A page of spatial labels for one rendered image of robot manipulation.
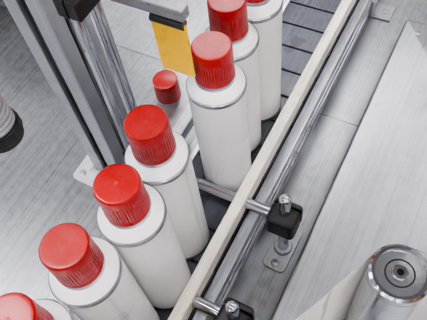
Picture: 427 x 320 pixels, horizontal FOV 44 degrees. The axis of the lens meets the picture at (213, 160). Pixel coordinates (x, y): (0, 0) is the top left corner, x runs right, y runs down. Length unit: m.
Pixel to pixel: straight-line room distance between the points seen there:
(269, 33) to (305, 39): 0.19
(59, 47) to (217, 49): 0.14
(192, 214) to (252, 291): 0.15
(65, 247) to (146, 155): 0.09
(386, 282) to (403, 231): 0.23
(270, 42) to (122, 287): 0.27
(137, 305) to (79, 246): 0.11
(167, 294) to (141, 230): 0.12
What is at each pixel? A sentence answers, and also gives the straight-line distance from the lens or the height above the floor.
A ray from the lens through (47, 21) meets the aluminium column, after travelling 0.46.
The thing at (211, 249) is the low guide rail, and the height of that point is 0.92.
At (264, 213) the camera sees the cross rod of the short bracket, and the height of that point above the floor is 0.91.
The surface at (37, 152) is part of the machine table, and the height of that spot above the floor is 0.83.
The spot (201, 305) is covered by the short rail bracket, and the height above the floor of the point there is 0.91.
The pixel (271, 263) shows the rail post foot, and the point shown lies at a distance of 0.59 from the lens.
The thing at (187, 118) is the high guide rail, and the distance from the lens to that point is 0.53.
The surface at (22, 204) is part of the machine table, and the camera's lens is 0.69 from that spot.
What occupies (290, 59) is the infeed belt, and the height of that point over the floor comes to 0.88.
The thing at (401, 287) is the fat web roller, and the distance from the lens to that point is 0.35.
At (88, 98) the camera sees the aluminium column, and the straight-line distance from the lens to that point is 0.53.
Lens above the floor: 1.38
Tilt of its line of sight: 58 degrees down
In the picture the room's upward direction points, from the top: 10 degrees counter-clockwise
